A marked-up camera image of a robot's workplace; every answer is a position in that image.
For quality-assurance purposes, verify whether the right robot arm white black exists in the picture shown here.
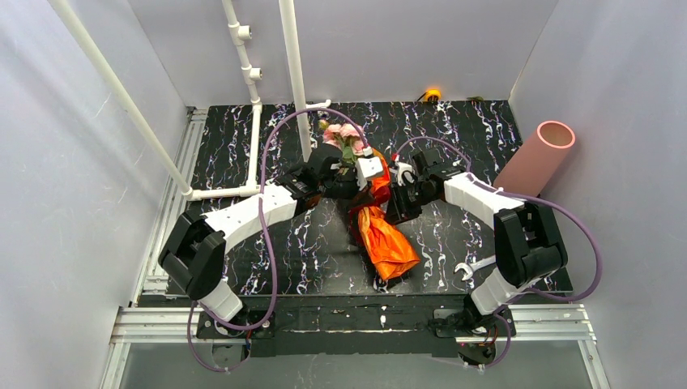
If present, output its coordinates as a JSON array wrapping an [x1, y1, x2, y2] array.
[[385, 148, 568, 318]]

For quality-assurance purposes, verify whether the orange wrapping paper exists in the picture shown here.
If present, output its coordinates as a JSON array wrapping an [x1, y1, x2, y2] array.
[[358, 149, 420, 281]]

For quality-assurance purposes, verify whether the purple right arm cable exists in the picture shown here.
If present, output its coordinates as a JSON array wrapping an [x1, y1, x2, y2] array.
[[394, 136, 604, 371]]

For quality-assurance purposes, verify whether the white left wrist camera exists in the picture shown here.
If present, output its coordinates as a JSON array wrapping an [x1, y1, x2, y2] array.
[[355, 156, 385, 186]]

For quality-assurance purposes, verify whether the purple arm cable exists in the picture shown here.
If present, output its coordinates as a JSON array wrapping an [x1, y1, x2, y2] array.
[[394, 136, 604, 371], [186, 107, 374, 374]]

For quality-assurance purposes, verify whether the pink cylindrical vase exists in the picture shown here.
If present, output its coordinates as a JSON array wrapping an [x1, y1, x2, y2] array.
[[493, 121, 576, 196]]

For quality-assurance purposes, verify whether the white PVC pipe frame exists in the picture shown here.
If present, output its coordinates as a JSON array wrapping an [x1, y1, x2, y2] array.
[[49, 0, 333, 202]]

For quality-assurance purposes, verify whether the pink flower bunch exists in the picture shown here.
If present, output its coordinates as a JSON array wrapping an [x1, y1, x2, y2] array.
[[317, 119, 365, 166]]

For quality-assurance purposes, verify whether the silver wrench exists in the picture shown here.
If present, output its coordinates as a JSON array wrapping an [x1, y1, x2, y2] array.
[[454, 255, 496, 281]]

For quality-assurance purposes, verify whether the yellow round button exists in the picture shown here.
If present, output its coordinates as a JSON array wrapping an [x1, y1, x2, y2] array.
[[416, 88, 442, 103]]

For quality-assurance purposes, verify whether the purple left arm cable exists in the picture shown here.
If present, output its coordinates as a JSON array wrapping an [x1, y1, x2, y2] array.
[[186, 107, 374, 374]]

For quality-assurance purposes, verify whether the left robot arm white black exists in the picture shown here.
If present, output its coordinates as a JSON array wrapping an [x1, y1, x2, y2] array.
[[158, 144, 384, 331]]

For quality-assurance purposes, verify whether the dark red ribbon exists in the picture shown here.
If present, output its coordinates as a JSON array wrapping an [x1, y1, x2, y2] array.
[[347, 186, 390, 246]]

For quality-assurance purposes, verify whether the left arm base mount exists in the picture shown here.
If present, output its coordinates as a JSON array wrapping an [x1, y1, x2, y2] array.
[[196, 309, 275, 367]]

